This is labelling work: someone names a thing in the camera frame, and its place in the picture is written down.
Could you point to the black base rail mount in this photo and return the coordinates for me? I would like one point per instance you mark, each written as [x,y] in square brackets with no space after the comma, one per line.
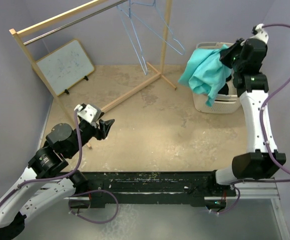
[153,188]

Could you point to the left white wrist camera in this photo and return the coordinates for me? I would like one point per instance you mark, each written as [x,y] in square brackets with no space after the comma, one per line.
[88,112]

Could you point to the wooden clothes rack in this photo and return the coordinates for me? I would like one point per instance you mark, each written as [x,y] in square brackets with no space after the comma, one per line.
[18,35]

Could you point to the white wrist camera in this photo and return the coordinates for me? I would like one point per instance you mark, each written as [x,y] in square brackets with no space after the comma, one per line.
[260,33]
[88,112]

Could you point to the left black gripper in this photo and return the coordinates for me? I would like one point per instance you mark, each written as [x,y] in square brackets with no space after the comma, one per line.
[104,126]

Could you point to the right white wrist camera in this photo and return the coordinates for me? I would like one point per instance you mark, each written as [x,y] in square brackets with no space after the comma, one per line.
[260,33]

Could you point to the small whiteboard wooden frame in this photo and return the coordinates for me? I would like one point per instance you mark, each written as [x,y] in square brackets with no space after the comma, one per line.
[66,66]

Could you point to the blue wire hanger of black shirt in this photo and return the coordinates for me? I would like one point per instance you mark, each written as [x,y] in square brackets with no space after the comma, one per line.
[165,18]

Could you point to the blue wire hanger of teal shirt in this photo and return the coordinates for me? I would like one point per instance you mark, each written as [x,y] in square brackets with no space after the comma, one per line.
[125,13]

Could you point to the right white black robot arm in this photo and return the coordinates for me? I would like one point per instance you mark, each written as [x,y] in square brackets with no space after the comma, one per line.
[252,89]

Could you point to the black t shirt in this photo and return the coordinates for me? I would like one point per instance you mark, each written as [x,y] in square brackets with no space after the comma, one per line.
[228,88]

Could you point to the teal t shirt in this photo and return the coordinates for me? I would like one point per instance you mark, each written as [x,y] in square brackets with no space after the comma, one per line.
[205,73]

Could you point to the cream plastic laundry basket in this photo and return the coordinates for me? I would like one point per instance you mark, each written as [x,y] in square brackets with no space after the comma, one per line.
[223,104]

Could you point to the aluminium frame rail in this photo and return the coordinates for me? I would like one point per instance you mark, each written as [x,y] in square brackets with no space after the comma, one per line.
[163,136]

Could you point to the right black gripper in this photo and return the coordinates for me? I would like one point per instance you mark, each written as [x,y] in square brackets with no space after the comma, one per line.
[226,54]

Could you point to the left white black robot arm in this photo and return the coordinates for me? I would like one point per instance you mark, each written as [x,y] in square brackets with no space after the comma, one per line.
[41,185]

